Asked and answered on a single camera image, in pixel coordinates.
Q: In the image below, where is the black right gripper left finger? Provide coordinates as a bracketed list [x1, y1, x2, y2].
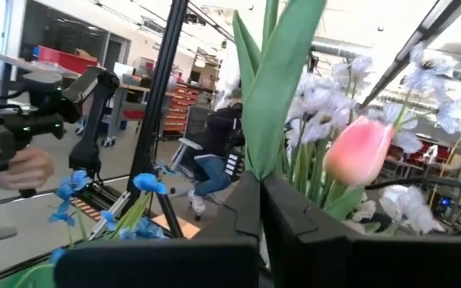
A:
[54, 170, 263, 288]

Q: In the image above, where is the green table mat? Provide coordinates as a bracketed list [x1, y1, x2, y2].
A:
[0, 262, 58, 288]

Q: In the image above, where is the black aluminium table frame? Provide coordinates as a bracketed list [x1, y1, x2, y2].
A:
[68, 0, 461, 241]

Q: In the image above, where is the shelf with red bins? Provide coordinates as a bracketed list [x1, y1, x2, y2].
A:
[162, 82, 200, 136]

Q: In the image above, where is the pale pink artificial tulip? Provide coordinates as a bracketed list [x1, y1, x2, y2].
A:
[321, 114, 396, 222]

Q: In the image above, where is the red artificial tulip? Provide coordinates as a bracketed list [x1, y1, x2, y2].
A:
[231, 0, 328, 183]

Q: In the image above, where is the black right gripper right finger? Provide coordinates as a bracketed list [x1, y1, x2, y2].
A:
[261, 174, 461, 288]

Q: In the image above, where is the thick black cable loop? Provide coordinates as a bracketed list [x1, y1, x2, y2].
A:
[364, 177, 461, 237]

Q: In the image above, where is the person's hand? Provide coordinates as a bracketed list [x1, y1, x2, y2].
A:
[0, 146, 55, 191]

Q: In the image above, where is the white artificial flower bunch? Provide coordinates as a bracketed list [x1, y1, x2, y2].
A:
[284, 42, 461, 237]

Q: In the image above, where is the person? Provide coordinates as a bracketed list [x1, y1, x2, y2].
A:
[186, 90, 247, 214]

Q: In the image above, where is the blue artificial flower bunch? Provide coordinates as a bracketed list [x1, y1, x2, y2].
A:
[46, 170, 172, 265]

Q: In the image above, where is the light wooden table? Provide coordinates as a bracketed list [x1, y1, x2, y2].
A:
[150, 213, 202, 240]

